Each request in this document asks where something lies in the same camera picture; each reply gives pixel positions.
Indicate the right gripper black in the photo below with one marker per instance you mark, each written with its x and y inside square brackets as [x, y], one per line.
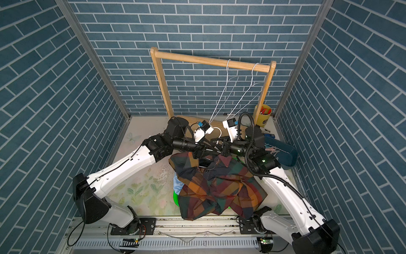
[225, 149]

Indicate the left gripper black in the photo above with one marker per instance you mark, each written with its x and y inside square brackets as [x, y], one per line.
[201, 147]

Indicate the white wire hanger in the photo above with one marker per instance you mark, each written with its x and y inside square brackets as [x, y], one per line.
[223, 99]
[252, 83]
[215, 134]

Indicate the dark multicolour plaid shirt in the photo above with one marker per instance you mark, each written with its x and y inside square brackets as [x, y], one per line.
[224, 183]

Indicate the light blue shirt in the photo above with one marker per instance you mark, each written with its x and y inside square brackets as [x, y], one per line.
[177, 185]

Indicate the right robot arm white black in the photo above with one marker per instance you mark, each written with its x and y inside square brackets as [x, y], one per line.
[308, 232]

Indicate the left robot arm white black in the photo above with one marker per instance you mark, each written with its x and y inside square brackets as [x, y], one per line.
[90, 193]

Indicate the green plastic basket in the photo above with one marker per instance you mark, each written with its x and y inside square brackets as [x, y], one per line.
[176, 200]

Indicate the yellow pen cup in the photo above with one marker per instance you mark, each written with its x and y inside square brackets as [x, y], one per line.
[264, 116]

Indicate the teal storage box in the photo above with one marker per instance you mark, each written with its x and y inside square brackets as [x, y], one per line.
[285, 154]

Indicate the wooden clothes rack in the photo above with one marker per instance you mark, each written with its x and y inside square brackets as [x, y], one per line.
[200, 81]

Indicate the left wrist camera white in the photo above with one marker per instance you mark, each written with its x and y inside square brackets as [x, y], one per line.
[203, 129]

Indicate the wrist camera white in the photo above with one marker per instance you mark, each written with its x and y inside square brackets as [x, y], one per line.
[231, 126]
[203, 129]

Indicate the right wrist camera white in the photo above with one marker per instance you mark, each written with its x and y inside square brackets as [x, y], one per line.
[231, 126]

